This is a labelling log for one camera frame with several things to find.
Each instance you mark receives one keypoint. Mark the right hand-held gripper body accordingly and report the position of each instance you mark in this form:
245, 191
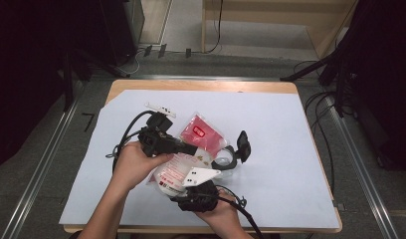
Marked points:
201, 199

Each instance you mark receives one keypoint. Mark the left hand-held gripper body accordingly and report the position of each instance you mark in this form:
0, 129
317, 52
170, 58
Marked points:
156, 139

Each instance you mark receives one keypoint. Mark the red and white powder pouch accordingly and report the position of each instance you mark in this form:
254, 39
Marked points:
207, 136

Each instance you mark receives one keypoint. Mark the person's right hand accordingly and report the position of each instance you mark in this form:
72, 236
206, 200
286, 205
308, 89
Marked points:
226, 215

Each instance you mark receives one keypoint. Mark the person's left hand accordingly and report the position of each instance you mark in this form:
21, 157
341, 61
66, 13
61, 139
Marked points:
134, 166

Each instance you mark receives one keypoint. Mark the white table cover sheet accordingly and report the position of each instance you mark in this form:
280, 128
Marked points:
284, 132

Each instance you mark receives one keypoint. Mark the black stand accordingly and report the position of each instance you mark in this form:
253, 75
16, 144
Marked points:
67, 83
307, 69

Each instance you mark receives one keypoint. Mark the dark cabinet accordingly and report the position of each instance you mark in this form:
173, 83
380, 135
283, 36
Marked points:
124, 30

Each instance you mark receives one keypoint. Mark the black curtain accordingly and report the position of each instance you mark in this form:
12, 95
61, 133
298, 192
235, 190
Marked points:
18, 66
390, 66

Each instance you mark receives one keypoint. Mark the wooden shelf unit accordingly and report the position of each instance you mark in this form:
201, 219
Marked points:
323, 36

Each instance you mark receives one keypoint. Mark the metal floor rail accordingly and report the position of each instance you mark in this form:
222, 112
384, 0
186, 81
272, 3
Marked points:
372, 195
44, 169

